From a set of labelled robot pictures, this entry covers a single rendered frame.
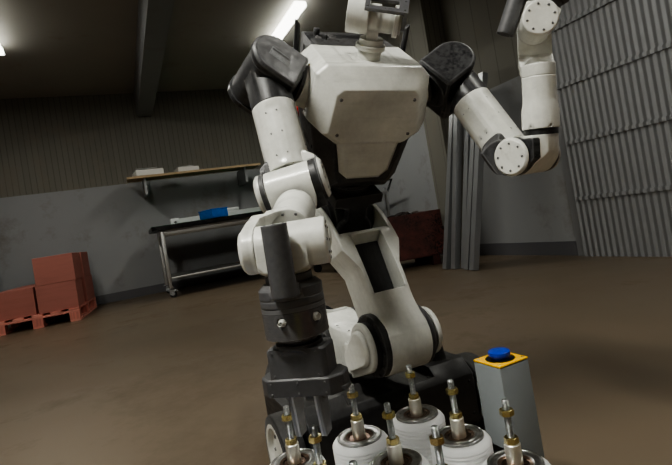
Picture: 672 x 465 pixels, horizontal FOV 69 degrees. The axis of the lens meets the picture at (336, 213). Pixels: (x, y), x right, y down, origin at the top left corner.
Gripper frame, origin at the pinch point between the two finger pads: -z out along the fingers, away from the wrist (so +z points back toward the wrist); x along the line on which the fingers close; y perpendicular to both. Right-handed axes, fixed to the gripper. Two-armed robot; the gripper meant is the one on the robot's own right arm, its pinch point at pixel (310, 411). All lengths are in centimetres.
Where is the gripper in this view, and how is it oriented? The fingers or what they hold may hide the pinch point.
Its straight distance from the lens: 73.2
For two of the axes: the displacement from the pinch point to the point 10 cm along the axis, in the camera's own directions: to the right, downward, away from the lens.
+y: -3.0, 0.4, -9.5
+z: -1.6, -9.9, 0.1
